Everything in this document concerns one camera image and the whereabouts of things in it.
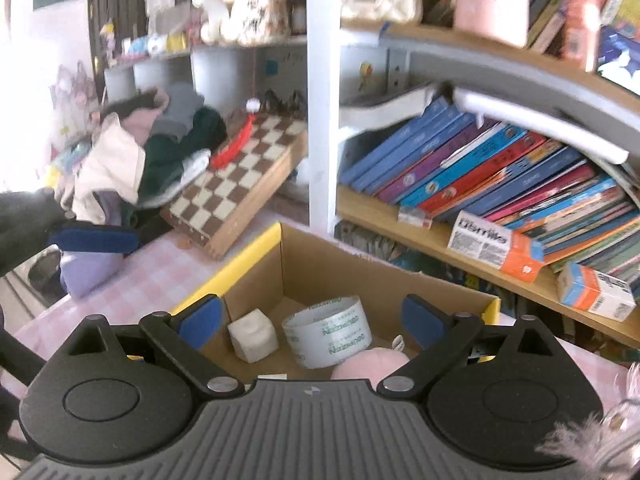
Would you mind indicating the row of colourful books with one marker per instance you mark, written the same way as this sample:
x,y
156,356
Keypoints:
x,y
490,175

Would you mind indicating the small red white packet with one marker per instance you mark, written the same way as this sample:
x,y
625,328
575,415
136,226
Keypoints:
x,y
414,217

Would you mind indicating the stack of upright shelf books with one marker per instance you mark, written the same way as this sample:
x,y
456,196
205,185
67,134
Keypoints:
x,y
575,5

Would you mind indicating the wooden chessboard box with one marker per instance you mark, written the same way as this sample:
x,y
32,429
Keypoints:
x,y
240,175

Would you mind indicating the clear packing tape roll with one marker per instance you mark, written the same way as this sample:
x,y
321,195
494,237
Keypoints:
x,y
325,345

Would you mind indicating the dark green garment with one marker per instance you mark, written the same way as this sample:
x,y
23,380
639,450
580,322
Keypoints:
x,y
195,135

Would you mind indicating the pink plush ball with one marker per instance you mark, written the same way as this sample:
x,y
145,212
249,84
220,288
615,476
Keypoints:
x,y
365,365

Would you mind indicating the black window grate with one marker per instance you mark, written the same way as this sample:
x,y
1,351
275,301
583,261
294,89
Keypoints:
x,y
117,0

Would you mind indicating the cream garment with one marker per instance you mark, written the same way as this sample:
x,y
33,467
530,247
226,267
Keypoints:
x,y
112,170

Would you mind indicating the small white tag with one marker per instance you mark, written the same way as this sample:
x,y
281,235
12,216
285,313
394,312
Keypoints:
x,y
399,343

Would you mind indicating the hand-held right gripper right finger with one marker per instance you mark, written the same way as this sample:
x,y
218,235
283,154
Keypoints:
x,y
425,322

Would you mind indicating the white plush toy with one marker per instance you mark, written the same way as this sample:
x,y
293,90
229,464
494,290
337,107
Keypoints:
x,y
240,0

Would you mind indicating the white foam cube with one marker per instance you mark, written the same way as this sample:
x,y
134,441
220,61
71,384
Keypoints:
x,y
252,335

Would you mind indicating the hanging charm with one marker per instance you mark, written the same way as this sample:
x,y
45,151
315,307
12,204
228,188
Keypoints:
x,y
107,35

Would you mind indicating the pink checkered desktop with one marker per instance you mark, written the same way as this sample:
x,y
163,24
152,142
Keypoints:
x,y
165,280

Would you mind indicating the cardboard box with yellow rim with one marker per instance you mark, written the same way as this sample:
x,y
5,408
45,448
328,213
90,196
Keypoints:
x,y
320,270

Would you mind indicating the pink fluffy toy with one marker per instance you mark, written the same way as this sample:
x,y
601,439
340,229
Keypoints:
x,y
590,435

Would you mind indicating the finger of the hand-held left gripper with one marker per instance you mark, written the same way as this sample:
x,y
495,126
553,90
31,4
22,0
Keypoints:
x,y
97,241

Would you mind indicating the purple cloth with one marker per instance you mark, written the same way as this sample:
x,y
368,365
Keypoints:
x,y
90,275

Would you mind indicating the grey garment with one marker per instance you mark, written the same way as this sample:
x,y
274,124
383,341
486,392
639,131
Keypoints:
x,y
180,110

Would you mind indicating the large orange white carton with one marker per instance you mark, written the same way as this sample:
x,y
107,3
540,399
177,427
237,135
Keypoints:
x,y
490,242

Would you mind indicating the wooden bookshelf with white post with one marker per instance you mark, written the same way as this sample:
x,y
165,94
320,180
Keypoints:
x,y
320,110

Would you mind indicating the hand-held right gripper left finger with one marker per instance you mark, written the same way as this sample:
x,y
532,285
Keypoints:
x,y
200,317

